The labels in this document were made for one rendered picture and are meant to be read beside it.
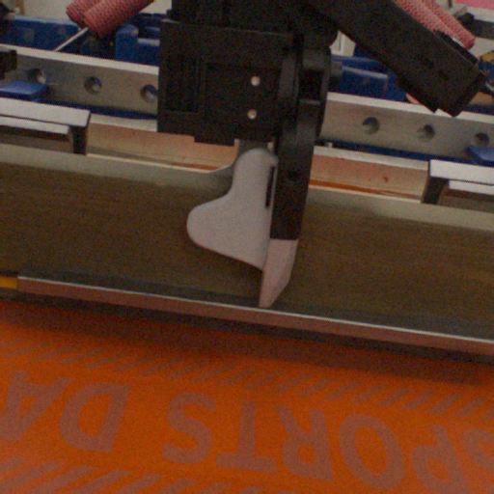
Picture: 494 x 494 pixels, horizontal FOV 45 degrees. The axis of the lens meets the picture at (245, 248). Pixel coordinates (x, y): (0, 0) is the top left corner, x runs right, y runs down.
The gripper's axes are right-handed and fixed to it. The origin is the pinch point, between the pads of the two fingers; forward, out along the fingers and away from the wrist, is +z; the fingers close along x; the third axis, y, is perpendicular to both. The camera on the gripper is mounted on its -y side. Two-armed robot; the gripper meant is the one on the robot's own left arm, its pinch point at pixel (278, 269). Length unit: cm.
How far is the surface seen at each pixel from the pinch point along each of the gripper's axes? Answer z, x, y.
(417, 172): 2.5, -33.0, -17.0
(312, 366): 4.9, 2.7, -2.6
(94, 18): -6, -76, 31
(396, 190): 4.9, -33.0, -15.0
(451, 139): 0.0, -39.9, -22.2
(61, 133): -2.9, -14.9, 17.7
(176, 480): 4.5, 12.7, 4.3
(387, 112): -2.5, -39.9, -13.9
